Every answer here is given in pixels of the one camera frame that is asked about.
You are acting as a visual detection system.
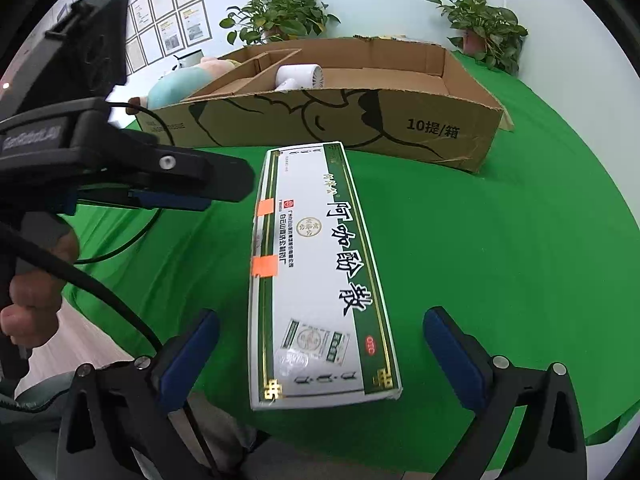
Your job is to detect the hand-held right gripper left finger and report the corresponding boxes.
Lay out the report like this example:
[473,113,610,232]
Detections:
[55,309,221,480]

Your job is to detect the pink and teal plush pig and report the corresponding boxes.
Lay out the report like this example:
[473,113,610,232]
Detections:
[126,56,241,115]

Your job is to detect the wall of framed certificates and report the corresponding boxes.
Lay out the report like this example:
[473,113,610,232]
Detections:
[50,0,213,76]

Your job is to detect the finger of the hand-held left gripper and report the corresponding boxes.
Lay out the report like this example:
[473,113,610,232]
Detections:
[75,132,257,213]

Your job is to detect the thick black cable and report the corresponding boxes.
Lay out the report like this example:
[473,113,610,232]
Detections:
[0,222,163,356]

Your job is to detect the white and green medicine box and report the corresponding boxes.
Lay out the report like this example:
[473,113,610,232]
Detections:
[248,141,403,411]

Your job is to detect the white hair dryer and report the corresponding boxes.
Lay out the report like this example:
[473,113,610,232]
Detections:
[274,63,325,92]

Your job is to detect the person's left hand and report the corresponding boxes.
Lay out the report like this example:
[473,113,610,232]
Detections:
[0,232,81,348]

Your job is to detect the thin black cable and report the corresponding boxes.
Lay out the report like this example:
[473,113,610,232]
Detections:
[75,102,168,265]

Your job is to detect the person's grey pants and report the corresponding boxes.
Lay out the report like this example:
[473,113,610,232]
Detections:
[0,375,271,480]

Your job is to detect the potted plant in red pot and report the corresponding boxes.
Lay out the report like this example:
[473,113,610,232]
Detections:
[425,0,528,77]

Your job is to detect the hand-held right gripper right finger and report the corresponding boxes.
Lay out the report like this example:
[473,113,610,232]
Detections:
[422,306,588,480]

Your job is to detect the bushy green potted plant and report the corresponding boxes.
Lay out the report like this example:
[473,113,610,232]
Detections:
[220,0,342,46]

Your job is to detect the large cardboard box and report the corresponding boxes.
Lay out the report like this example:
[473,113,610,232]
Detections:
[127,36,505,175]

